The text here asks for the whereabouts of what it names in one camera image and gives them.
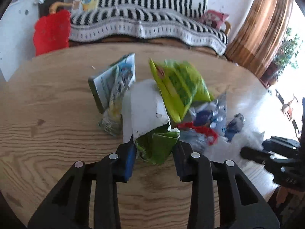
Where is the white green paper bag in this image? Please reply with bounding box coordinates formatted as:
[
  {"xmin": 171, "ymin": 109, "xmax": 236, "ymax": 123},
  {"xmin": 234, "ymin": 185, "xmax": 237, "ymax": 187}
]
[{"xmin": 121, "ymin": 79, "xmax": 180, "ymax": 165}]

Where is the yellow-green popcorn snack bag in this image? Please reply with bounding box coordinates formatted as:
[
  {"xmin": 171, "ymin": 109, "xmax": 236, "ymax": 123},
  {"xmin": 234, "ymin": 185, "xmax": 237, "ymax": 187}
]
[{"xmin": 149, "ymin": 59, "xmax": 214, "ymax": 123}]

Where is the white blue plastic wrapper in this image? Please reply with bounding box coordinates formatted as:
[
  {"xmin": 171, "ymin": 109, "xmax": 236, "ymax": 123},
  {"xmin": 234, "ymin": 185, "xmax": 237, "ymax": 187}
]
[{"xmin": 193, "ymin": 102, "xmax": 245, "ymax": 142}]

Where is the red plastic scrap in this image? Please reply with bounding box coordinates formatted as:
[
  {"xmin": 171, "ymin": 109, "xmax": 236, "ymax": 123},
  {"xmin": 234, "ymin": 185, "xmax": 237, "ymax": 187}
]
[{"xmin": 177, "ymin": 122, "xmax": 218, "ymax": 145}]

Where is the silver pill blister pack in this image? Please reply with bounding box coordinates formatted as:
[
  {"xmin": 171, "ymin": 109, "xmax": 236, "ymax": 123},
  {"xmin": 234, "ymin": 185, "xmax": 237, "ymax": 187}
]
[{"xmin": 190, "ymin": 93, "xmax": 228, "ymax": 137}]

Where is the grey cigarette box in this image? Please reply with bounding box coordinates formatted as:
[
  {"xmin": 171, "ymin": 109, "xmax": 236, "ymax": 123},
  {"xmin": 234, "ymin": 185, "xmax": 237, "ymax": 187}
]
[{"xmin": 88, "ymin": 53, "xmax": 136, "ymax": 114}]

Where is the green potted plant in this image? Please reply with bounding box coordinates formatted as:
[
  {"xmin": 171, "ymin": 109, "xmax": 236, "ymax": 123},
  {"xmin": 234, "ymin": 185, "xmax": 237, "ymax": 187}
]
[{"xmin": 260, "ymin": 27, "xmax": 303, "ymax": 88}]

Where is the brown curtain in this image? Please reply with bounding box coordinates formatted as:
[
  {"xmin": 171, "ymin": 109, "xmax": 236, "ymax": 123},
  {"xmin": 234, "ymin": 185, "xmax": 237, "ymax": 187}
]
[{"xmin": 225, "ymin": 0, "xmax": 293, "ymax": 78}]

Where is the pink cartoon pillow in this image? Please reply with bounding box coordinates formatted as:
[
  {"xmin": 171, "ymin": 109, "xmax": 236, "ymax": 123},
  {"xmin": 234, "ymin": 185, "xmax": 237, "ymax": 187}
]
[{"xmin": 201, "ymin": 10, "xmax": 229, "ymax": 30}]

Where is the black white striped sofa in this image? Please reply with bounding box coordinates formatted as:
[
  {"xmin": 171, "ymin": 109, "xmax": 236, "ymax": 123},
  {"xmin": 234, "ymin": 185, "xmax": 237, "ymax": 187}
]
[{"xmin": 69, "ymin": 0, "xmax": 228, "ymax": 56}]

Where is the white cabinet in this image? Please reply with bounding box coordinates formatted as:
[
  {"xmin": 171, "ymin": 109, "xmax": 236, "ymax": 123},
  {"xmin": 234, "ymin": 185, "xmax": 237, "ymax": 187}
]
[{"xmin": 1, "ymin": 0, "xmax": 39, "ymax": 81}]

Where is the colourful picture book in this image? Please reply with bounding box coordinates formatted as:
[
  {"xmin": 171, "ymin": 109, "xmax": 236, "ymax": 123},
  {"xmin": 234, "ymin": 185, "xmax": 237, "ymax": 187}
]
[{"xmin": 71, "ymin": 0, "xmax": 99, "ymax": 12}]

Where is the black side cabinet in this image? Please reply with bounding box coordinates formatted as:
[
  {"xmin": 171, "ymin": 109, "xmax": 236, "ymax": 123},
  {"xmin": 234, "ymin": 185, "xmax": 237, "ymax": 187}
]
[{"xmin": 38, "ymin": 0, "xmax": 64, "ymax": 18}]

